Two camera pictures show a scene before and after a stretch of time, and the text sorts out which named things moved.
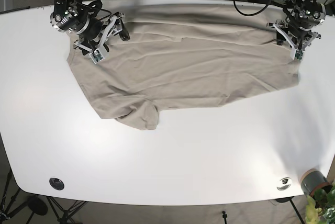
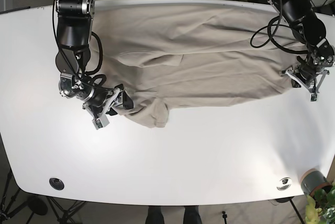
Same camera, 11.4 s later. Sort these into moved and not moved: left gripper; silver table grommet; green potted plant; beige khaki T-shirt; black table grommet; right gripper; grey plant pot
Moved: right gripper; beige khaki T-shirt; left gripper
Not moved: green potted plant; silver table grommet; black table grommet; grey plant pot
